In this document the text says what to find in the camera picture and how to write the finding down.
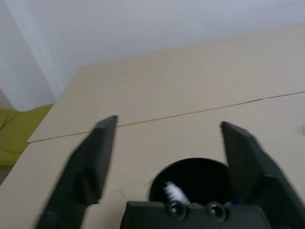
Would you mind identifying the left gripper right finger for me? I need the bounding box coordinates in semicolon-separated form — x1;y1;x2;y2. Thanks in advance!
220;121;305;229

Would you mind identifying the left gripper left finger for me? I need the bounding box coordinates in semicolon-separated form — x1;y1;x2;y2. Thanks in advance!
35;115;119;229

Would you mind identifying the white marker black tip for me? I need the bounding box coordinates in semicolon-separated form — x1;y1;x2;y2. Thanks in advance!
162;181;191;204

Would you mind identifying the black plastic cup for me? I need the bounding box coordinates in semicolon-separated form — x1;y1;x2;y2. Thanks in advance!
149;157;241;208

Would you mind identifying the yellow-green chair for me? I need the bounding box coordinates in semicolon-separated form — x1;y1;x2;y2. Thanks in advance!
0;104;55;171

